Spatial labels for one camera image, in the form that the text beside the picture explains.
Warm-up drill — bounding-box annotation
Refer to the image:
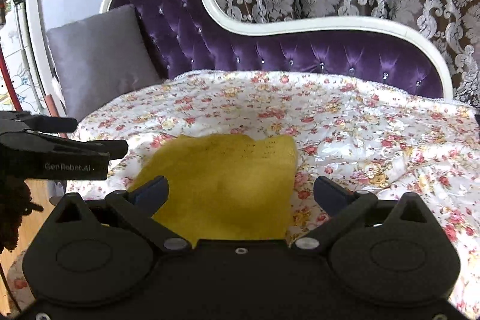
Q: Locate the mustard yellow knit sweater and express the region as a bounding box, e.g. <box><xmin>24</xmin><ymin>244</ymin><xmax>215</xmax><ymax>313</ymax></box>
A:
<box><xmin>129</xmin><ymin>134</ymin><xmax>298</xmax><ymax>244</ymax></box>

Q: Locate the red vacuum pole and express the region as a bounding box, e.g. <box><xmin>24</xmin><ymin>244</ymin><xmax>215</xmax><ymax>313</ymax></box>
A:
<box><xmin>0</xmin><ymin>48</ymin><xmax>23</xmax><ymax>111</ymax></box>

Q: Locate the floral bedspread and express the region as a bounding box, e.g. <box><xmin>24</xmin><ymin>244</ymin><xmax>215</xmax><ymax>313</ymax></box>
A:
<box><xmin>8</xmin><ymin>71</ymin><xmax>479</xmax><ymax>319</ymax></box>

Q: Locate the grey square cushion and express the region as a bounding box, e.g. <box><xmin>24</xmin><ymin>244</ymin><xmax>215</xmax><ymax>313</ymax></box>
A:
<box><xmin>46</xmin><ymin>5</ymin><xmax>161</xmax><ymax>120</ymax></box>

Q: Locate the purple tufted chaise lounge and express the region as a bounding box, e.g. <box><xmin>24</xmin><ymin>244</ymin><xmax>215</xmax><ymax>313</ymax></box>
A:
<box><xmin>100</xmin><ymin>0</ymin><xmax>453</xmax><ymax>100</ymax></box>

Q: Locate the white door frame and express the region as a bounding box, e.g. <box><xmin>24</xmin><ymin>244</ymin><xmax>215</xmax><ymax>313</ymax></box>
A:
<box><xmin>25</xmin><ymin>0</ymin><xmax>66</xmax><ymax>117</ymax></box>

